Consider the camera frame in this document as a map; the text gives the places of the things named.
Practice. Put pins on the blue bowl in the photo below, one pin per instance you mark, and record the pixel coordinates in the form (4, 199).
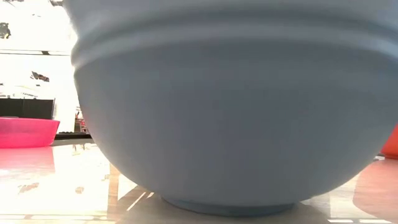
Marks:
(230, 118)

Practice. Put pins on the black aluminium table frame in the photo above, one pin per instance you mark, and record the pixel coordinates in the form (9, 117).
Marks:
(73, 136)

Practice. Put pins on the red bowl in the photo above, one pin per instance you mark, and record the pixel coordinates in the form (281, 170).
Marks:
(392, 144)

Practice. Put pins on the black rectangular panel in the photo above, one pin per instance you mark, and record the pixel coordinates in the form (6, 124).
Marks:
(26, 109)

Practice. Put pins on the pink bowl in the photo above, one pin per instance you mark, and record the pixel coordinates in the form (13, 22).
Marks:
(25, 132)

